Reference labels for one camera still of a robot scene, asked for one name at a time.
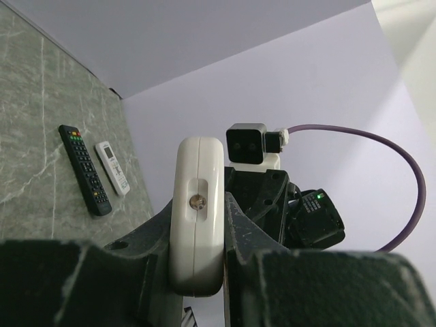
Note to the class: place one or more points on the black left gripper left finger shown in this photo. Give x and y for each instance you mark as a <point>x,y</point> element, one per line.
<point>78,283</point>

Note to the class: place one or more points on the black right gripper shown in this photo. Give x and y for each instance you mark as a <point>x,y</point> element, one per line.
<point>262,197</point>

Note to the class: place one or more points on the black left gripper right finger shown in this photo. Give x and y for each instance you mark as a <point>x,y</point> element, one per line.
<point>266,284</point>

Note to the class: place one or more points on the red white remote control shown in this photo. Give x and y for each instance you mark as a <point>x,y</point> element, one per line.
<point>197,219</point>

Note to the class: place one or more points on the black TV remote control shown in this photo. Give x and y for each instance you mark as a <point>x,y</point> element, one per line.
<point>90,185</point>

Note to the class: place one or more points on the white air conditioner remote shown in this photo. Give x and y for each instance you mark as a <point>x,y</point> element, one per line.
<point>113,168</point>

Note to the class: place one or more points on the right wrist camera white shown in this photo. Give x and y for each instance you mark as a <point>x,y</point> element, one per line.
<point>252,148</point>

